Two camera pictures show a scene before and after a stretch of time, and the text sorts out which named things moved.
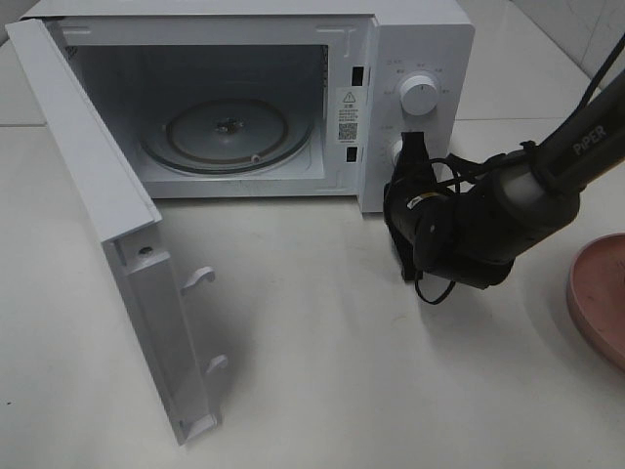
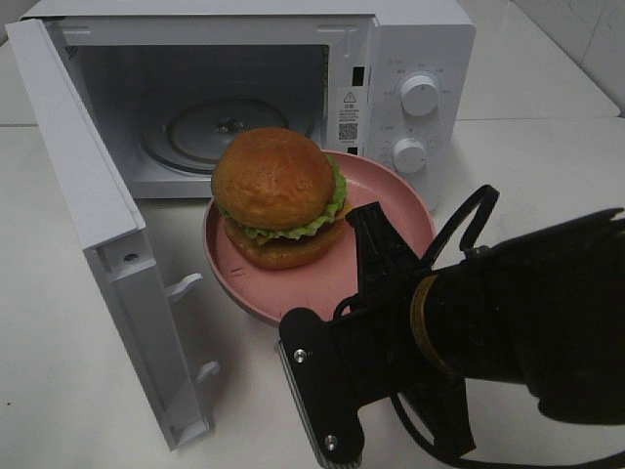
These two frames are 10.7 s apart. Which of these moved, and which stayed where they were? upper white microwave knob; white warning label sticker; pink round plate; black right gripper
Moved: black right gripper; pink round plate
Stayed: upper white microwave knob; white warning label sticker
